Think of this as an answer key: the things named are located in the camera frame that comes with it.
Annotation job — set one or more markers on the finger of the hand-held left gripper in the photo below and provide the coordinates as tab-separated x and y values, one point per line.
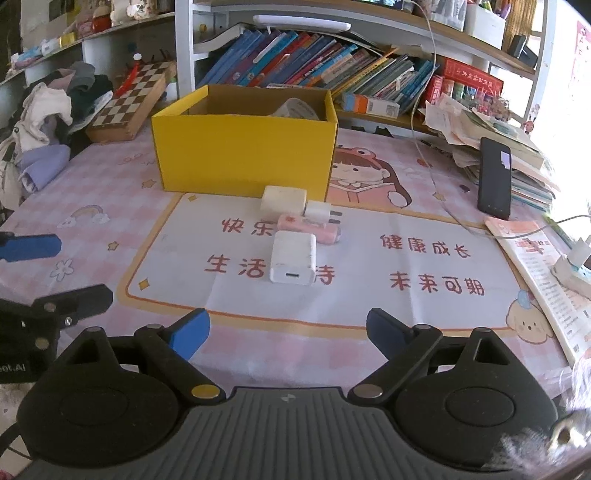
74	300
32	247

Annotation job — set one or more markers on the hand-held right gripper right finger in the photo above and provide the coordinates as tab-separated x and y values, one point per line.
385	332

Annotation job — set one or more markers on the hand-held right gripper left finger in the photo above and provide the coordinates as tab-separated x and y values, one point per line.
191	334

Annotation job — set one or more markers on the large white charger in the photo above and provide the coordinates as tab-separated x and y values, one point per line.
293	256

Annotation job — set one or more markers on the pink small case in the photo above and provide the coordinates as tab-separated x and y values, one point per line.
307	229

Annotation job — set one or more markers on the small white plug charger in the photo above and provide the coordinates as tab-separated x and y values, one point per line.
318	211

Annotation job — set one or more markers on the cream rectangular block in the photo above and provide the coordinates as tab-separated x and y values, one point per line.
281	199

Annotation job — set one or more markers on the yellow cardboard box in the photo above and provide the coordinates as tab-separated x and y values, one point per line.
240	152

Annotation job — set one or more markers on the clear tape roll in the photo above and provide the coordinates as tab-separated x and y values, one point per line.
298	110

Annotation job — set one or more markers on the purple garment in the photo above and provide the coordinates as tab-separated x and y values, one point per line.
41	166

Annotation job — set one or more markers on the pink checked tablecloth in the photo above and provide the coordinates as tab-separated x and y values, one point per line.
115	207

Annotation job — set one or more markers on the cream garment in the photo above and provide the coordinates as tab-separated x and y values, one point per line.
41	115

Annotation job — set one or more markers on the dark grey garment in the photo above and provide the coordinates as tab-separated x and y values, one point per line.
87	92

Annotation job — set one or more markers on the orange and white booklet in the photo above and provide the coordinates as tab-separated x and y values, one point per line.
540	272

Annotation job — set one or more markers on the wooden chessboard box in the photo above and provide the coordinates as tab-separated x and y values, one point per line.
124	104

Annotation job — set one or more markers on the black smartphone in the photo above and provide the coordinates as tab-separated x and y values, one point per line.
494	184

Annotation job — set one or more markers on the white power strip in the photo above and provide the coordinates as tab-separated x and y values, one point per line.
570	270

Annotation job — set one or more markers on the stack of papers and books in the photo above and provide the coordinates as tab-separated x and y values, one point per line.
466	129

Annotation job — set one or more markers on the orange and white carton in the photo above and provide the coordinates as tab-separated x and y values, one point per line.
369	105

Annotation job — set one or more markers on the red and white figurine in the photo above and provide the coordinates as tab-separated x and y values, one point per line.
100	21

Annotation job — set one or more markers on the white bookshelf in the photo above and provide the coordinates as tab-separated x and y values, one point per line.
184	46

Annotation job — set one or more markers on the red box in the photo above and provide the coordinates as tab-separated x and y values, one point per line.
466	78

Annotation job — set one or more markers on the row of leaning books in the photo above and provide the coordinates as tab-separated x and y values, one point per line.
300	60

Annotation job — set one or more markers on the white flat lamp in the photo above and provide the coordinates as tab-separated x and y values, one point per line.
300	23

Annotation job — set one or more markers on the white pen holder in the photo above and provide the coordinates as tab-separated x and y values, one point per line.
482	21

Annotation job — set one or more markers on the pink wall poster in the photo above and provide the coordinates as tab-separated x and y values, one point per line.
582	60

